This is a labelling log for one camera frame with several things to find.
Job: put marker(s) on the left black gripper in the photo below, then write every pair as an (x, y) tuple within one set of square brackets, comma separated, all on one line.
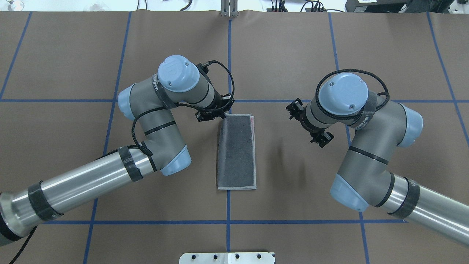
[(218, 101)]

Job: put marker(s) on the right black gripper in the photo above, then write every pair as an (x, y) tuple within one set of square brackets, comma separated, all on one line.
[(307, 124)]

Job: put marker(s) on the pink and grey towel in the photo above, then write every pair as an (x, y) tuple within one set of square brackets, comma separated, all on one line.
[(236, 158)]

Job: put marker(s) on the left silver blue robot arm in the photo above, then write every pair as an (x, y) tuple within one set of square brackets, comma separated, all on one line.
[(158, 147)]

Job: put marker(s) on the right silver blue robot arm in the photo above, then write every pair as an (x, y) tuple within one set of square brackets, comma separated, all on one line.
[(360, 100)]

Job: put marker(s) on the black box on desk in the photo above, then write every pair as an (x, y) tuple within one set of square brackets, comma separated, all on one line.
[(378, 6)]

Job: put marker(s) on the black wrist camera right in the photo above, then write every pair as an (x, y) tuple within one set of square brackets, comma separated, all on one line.
[(295, 109)]

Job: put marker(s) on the aluminium frame post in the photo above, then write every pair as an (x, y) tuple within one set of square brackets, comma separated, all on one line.
[(229, 8)]

